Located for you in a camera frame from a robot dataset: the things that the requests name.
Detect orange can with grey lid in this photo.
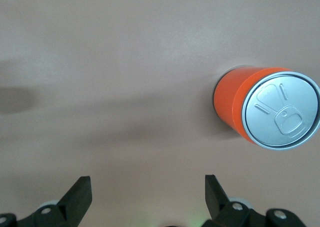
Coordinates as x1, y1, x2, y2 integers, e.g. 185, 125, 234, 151
213, 66, 320, 153

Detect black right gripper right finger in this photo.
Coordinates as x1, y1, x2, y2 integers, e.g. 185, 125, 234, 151
204, 174, 305, 227

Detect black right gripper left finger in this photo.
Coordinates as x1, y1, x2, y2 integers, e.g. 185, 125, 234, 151
0, 175, 93, 227

